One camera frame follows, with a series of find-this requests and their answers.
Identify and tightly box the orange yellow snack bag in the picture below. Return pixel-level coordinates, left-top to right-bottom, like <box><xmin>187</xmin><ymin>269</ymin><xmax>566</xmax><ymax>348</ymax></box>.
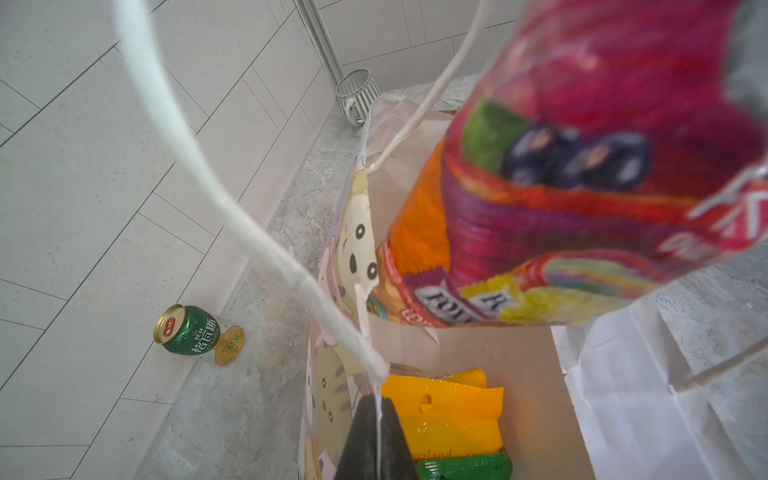
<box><xmin>382</xmin><ymin>375</ymin><xmax>505</xmax><ymax>462</ymax></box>

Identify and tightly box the white paper bag pig print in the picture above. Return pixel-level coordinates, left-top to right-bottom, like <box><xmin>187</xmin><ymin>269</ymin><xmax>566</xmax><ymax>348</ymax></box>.
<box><xmin>110</xmin><ymin>0</ymin><xmax>768</xmax><ymax>480</ymax></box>

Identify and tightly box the striped ceramic mug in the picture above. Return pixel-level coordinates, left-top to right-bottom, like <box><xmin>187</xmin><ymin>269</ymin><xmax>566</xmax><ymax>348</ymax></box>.
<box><xmin>335</xmin><ymin>68</ymin><xmax>382</xmax><ymax>127</ymax></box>

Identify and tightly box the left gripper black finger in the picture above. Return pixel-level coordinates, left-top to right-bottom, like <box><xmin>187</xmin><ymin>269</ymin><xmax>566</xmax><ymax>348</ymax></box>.
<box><xmin>335</xmin><ymin>394</ymin><xmax>418</xmax><ymax>480</ymax></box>

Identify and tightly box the orange blue snack bag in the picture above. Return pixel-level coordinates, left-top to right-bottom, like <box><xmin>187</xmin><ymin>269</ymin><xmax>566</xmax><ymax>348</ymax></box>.
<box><xmin>367</xmin><ymin>1</ymin><xmax>767</xmax><ymax>327</ymax></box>

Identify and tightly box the dark green snack bag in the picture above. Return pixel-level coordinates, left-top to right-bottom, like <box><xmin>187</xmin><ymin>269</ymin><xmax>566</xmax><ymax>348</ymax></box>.
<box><xmin>416</xmin><ymin>451</ymin><xmax>513</xmax><ymax>480</ymax></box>

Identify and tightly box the green drink can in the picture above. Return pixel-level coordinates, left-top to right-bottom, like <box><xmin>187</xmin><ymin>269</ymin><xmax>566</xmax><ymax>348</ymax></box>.
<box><xmin>153</xmin><ymin>304</ymin><xmax>246</xmax><ymax>367</ymax></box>

